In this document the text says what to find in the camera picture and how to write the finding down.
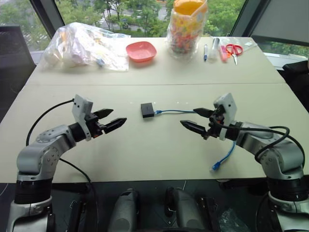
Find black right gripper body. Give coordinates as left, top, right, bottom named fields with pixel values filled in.
left=202, top=105, right=229, bottom=141

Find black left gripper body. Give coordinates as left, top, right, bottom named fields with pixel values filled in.
left=84, top=112, right=107, bottom=139

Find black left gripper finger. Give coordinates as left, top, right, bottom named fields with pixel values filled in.
left=102, top=117, right=127, bottom=134
left=93, top=108, right=114, bottom=120

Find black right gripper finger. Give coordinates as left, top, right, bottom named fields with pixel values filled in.
left=180, top=120, right=209, bottom=139
left=193, top=107, right=214, bottom=119

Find small black adapter box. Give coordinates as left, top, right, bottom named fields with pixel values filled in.
left=140, top=102, right=155, bottom=119

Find pink highlighter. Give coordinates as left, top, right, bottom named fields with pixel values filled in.
left=220, top=45, right=229, bottom=62

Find clear plastic bag with items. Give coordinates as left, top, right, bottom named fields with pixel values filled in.
left=39, top=22, right=132, bottom=73

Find pink plastic bowl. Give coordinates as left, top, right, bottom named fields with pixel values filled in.
left=126, top=41, right=157, bottom=63

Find small clear plastic packet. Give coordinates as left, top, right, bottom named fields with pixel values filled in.
left=242, top=39, right=259, bottom=50

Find bag of colourful candy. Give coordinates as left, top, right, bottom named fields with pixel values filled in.
left=166, top=0, right=209, bottom=60

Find grey rounded robot leg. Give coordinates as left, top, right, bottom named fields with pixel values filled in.
left=112, top=188, right=140, bottom=232
left=165, top=185, right=201, bottom=232

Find dark chair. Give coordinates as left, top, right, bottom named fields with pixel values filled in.
left=281, top=59, right=309, bottom=112

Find black mesh chair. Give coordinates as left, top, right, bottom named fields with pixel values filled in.
left=0, top=24, right=37, bottom=123

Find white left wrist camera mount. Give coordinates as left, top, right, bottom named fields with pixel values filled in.
left=71, top=94, right=94, bottom=142

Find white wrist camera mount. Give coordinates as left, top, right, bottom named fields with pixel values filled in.
left=71, top=94, right=94, bottom=142
left=213, top=92, right=237, bottom=141

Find blue Ethernet cable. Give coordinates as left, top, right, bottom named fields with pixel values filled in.
left=154, top=109, right=238, bottom=173

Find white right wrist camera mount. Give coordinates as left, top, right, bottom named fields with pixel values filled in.
left=213, top=92, right=237, bottom=141

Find red-handled scissors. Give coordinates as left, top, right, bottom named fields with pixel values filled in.
left=225, top=43, right=243, bottom=66

